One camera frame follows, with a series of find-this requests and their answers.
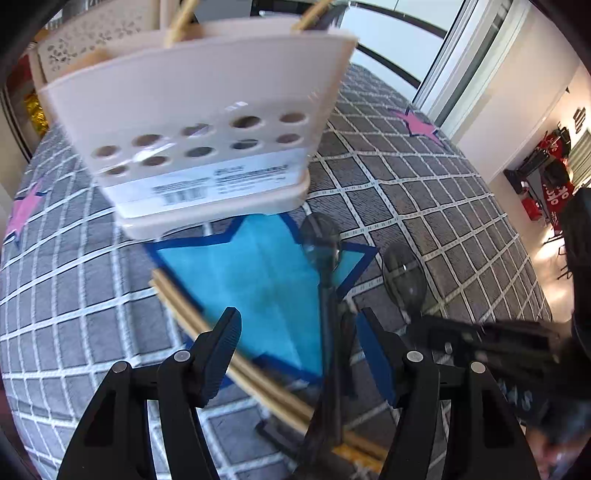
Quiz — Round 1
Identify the white perforated storage cart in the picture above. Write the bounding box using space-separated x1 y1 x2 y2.
28 0 180 90

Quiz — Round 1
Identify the white plastic utensil holder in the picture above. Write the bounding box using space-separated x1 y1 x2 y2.
42 16 358 240

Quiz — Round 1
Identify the dark metal spoon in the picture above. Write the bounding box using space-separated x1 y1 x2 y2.
382 243 427 321

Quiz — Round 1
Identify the white refrigerator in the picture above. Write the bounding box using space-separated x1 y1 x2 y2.
339 1 464 101

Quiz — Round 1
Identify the person's right hand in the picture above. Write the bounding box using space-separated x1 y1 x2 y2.
528 430 590 479

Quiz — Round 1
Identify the grey checked tablecloth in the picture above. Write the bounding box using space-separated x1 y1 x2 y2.
1 65 551 479

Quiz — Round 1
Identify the long wooden chopstick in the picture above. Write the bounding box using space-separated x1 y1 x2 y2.
163 0 200 48

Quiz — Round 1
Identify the short wooden chopstick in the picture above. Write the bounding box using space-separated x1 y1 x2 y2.
148 278 382 474

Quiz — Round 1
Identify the black handled spoon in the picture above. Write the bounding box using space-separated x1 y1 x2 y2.
288 213 342 479

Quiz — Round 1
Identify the crossing wooden chopstick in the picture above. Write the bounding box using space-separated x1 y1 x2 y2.
290 0 332 32

